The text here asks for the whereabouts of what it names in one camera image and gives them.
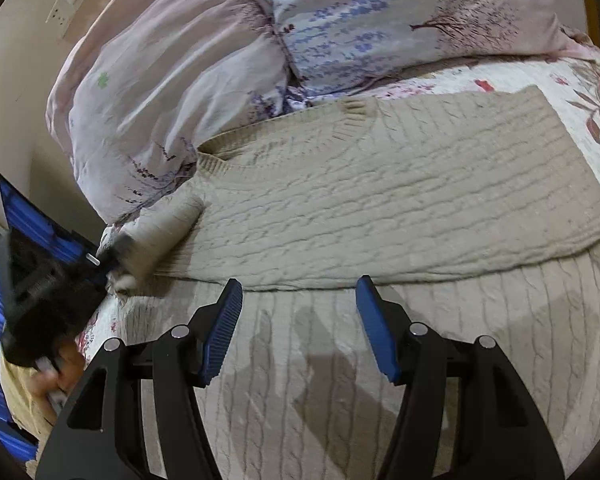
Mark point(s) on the pink tree-print pillow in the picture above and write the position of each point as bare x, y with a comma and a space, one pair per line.
405, 10

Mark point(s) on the white floral bed sheet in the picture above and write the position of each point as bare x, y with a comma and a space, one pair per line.
570, 91

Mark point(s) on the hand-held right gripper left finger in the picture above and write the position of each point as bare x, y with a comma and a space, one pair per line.
224, 332

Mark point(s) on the white wall socket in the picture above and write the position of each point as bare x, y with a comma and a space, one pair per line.
60, 20

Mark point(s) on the blue striped curtain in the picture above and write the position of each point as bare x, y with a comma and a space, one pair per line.
35, 210

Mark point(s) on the pink floral pillow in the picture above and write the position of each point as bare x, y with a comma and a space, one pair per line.
170, 75

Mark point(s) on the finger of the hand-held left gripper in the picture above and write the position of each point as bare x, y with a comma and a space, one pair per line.
112, 260

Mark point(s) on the person's left hand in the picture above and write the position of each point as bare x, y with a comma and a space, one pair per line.
65, 370

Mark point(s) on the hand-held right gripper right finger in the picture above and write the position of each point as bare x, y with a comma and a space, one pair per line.
377, 332

